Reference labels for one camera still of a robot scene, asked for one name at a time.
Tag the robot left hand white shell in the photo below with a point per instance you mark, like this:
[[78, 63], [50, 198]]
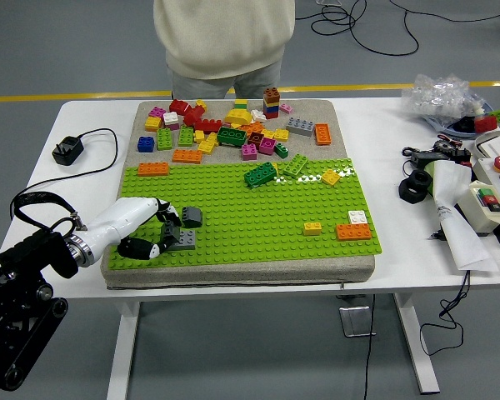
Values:
[[121, 216]]

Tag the dark grey sloped brick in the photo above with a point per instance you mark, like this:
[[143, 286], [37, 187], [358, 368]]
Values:
[[170, 232], [191, 217]]

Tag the light grey long brick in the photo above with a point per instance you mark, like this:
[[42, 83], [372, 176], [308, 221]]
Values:
[[187, 240], [300, 126]]

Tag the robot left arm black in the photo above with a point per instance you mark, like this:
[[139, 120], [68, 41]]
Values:
[[33, 254]]

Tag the orange long brick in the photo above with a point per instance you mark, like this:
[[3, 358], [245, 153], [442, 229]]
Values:
[[153, 169], [322, 134], [186, 156], [353, 232]]

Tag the blue square brick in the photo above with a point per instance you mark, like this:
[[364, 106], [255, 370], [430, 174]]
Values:
[[145, 144]]

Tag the lime green long brick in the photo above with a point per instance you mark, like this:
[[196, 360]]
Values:
[[163, 139], [185, 136], [296, 165]]

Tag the yellow square brick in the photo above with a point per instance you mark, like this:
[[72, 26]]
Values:
[[281, 135], [330, 177], [152, 123]]

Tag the white and pink brick stack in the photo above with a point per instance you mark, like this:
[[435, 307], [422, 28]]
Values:
[[171, 119]]

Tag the yellow long brick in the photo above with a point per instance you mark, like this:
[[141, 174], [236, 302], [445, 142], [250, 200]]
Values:
[[207, 146]]

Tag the small yellow brick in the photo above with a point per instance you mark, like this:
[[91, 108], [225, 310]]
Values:
[[312, 228], [198, 136], [268, 133], [201, 104]]

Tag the green studded baseplate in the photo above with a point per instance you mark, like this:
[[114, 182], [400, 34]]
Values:
[[241, 225]]

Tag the red sloped brick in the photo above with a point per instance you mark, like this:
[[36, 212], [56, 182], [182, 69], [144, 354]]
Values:
[[178, 106]]

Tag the red long brick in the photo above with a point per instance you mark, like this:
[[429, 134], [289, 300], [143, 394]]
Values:
[[208, 126]]

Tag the dark green long brick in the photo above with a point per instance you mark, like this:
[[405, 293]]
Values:
[[231, 136], [259, 174]]

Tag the yellow arch brick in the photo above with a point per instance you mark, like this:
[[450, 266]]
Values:
[[238, 116]]

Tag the dark red square brick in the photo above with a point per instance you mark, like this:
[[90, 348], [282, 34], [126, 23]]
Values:
[[255, 138]]

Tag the magenta square brick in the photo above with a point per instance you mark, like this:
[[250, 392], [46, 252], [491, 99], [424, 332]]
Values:
[[267, 146]]

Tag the lime and yellow brick stack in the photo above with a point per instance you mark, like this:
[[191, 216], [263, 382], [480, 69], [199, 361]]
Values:
[[241, 104]]

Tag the white square brick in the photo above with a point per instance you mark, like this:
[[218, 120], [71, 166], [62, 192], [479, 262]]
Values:
[[357, 217]]

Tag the small lime green brick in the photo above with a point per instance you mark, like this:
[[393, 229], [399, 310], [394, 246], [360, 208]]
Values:
[[498, 115]]

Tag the black power plug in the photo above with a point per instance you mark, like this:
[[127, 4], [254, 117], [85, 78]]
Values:
[[68, 152]]

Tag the white table leg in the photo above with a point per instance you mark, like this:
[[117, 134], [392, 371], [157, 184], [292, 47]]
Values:
[[416, 350], [123, 354]]

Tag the brown orange blue red tower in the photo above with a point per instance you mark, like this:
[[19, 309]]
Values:
[[271, 103]]

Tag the person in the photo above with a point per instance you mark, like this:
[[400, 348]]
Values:
[[225, 33]]

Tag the grey-brown mat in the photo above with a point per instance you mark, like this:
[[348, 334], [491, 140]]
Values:
[[337, 137]]

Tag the metal floor plate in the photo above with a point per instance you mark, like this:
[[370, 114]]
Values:
[[354, 321]]

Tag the large black nut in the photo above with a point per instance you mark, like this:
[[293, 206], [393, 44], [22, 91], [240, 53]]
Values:
[[408, 192]]

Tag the black power adapter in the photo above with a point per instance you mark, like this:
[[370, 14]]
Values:
[[431, 157]]

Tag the pale blue bowl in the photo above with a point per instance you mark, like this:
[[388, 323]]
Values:
[[443, 127]]

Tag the white paper sheet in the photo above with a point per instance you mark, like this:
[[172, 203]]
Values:
[[458, 233]]

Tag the clear plastic bag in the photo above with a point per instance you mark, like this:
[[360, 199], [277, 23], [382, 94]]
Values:
[[437, 98]]

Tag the small black part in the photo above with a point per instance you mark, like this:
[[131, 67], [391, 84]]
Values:
[[463, 124]]

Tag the control box with buttons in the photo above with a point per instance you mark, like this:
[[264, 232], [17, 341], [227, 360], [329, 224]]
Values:
[[489, 171]]

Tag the white flat device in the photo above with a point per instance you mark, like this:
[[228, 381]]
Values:
[[498, 146]]

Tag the small white switch box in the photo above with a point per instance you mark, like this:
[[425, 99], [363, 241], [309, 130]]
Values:
[[473, 208]]

